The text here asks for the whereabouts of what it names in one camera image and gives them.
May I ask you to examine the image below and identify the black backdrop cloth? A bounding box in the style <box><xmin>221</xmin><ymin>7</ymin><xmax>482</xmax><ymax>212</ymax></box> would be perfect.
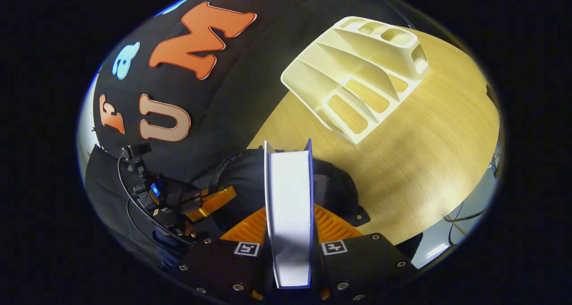
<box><xmin>85</xmin><ymin>0</ymin><xmax>414</xmax><ymax>263</ymax></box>

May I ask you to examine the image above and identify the white plastic bookshelf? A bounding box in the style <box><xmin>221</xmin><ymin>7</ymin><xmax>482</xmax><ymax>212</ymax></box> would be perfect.
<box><xmin>280</xmin><ymin>16</ymin><xmax>431</xmax><ymax>146</ymax></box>

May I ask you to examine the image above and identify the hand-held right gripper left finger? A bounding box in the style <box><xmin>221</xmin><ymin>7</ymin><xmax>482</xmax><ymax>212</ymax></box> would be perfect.
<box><xmin>178</xmin><ymin>206</ymin><xmax>272</xmax><ymax>303</ymax></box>

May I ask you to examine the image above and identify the dark blue cover book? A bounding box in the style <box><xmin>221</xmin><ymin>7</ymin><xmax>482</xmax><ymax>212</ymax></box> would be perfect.
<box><xmin>263</xmin><ymin>138</ymin><xmax>314</xmax><ymax>290</ymax></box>

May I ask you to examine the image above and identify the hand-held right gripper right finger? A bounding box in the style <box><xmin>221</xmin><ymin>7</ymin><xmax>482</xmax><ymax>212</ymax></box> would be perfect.
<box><xmin>312</xmin><ymin>204</ymin><xmax>419</xmax><ymax>302</ymax></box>

